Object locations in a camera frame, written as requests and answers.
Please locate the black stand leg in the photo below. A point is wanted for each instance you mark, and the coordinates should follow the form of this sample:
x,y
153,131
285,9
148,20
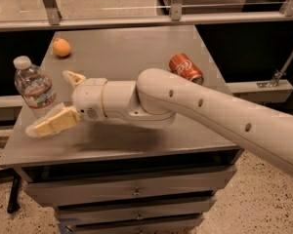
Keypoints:
x,y
13,205

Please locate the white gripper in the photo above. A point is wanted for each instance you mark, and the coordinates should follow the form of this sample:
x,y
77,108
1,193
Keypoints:
x,y
88,99

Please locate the clear plastic water bottle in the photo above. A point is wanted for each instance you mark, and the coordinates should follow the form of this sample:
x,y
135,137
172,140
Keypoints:
x,y
35,86

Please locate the bottom grey drawer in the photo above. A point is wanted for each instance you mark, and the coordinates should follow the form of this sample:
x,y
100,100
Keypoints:
x,y
141,226

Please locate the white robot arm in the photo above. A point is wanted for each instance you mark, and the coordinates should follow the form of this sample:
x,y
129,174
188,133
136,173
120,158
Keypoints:
x,y
153,100

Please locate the top grey drawer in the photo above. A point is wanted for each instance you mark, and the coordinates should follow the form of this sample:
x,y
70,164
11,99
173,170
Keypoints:
x,y
131,186

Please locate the grey metal railing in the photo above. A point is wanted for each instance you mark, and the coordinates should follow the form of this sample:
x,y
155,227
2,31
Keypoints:
x,y
18,15

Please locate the grey drawer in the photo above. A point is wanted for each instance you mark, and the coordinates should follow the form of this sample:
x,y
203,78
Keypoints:
x,y
141,226
135,211
131,186

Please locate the grey drawer cabinet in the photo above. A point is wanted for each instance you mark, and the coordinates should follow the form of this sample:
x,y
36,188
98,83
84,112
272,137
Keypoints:
x,y
114,147

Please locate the orange fruit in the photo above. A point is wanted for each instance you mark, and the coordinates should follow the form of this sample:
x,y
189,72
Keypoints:
x,y
61,48

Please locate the middle grey drawer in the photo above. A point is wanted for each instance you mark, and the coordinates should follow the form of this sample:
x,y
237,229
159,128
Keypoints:
x,y
135,211

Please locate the red soda can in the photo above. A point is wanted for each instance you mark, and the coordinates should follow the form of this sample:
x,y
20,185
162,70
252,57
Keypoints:
x,y
183,66

